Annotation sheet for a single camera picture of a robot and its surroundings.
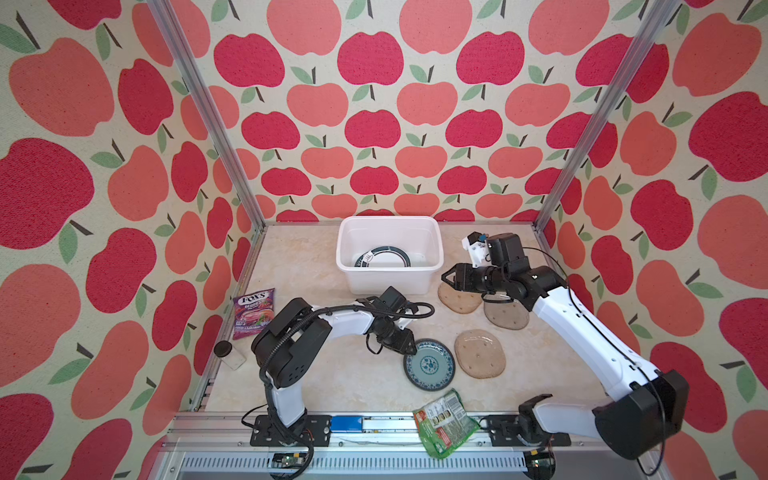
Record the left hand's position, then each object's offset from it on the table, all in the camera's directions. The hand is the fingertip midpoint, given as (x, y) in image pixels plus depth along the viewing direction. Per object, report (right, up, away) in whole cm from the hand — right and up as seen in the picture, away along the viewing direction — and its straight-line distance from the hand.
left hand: (417, 353), depth 86 cm
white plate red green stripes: (-10, +28, +22) cm, 37 cm away
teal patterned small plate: (+4, -3, -1) cm, 5 cm away
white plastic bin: (+3, +35, +19) cm, 40 cm away
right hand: (+9, +24, -8) cm, 27 cm away
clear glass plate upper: (+16, +13, +14) cm, 25 cm away
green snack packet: (+6, -14, -11) cm, 19 cm away
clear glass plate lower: (+19, -1, +2) cm, 19 cm away
